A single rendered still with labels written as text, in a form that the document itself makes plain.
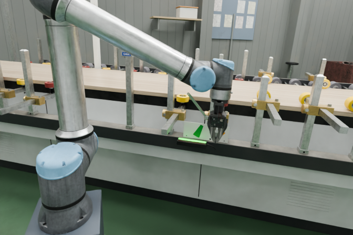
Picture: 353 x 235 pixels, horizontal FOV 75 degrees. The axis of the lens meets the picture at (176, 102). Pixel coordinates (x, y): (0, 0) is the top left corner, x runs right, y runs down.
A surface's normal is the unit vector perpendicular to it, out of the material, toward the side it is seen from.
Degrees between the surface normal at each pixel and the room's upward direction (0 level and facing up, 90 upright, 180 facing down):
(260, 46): 90
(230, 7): 90
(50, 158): 5
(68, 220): 70
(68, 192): 90
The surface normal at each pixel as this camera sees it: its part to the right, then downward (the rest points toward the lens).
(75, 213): 0.69, -0.11
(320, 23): 0.28, 0.29
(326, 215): -0.23, 0.27
